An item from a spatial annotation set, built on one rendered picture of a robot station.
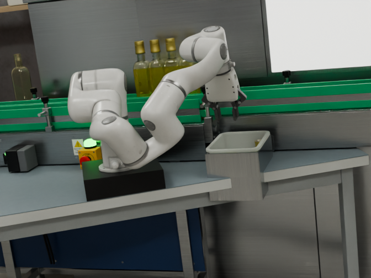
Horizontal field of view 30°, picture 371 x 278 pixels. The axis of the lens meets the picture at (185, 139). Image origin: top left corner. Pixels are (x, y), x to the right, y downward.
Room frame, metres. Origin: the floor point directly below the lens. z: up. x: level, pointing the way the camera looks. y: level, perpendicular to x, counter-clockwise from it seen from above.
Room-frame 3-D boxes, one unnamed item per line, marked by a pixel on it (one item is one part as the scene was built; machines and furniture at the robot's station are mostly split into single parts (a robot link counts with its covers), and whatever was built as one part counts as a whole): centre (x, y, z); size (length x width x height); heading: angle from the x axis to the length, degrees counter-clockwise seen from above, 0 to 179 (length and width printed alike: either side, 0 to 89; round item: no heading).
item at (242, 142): (2.16, -0.17, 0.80); 0.22 x 0.17 x 0.09; 161
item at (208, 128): (2.31, -0.10, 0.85); 0.09 x 0.04 x 0.07; 161
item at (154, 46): (2.48, 0.07, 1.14); 0.04 x 0.04 x 0.04
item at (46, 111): (2.44, 0.49, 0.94); 0.07 x 0.04 x 0.13; 161
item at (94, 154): (2.37, 0.34, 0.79); 0.07 x 0.07 x 0.07; 71
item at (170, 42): (2.46, 0.01, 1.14); 0.04 x 0.04 x 0.04
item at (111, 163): (2.10, 0.22, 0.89); 0.16 x 0.13 x 0.15; 7
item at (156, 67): (2.48, 0.07, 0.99); 0.06 x 0.06 x 0.21; 72
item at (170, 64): (2.46, 0.01, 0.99); 0.06 x 0.06 x 0.21; 71
